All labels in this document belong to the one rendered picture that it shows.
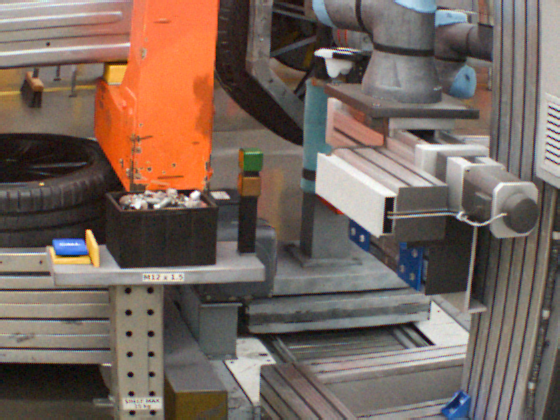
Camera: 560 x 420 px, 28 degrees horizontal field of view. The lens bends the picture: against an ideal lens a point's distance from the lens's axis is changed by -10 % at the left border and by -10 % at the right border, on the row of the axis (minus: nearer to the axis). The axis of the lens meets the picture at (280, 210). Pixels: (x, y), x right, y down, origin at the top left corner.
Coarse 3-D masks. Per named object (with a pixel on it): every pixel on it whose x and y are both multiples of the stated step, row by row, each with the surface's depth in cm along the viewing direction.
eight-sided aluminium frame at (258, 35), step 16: (256, 0) 276; (256, 16) 277; (256, 32) 278; (256, 48) 279; (256, 64) 280; (256, 80) 284; (272, 80) 283; (272, 96) 285; (288, 96) 284; (288, 112) 286; (304, 112) 287
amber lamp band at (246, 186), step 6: (240, 174) 241; (240, 180) 240; (246, 180) 239; (252, 180) 239; (258, 180) 240; (240, 186) 240; (246, 186) 239; (252, 186) 240; (258, 186) 240; (240, 192) 240; (246, 192) 240; (252, 192) 240; (258, 192) 240
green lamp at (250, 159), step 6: (240, 150) 240; (246, 150) 239; (252, 150) 239; (258, 150) 239; (240, 156) 240; (246, 156) 238; (252, 156) 238; (258, 156) 238; (240, 162) 240; (246, 162) 238; (252, 162) 238; (258, 162) 239; (240, 168) 240; (246, 168) 238; (252, 168) 239; (258, 168) 239
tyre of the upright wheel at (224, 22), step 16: (224, 0) 283; (240, 0) 283; (224, 16) 284; (240, 16) 284; (224, 32) 284; (240, 32) 285; (224, 48) 286; (240, 48) 286; (224, 64) 288; (240, 64) 287; (224, 80) 297; (240, 80) 289; (240, 96) 291; (256, 96) 291; (256, 112) 292; (272, 112) 293; (272, 128) 295; (288, 128) 295
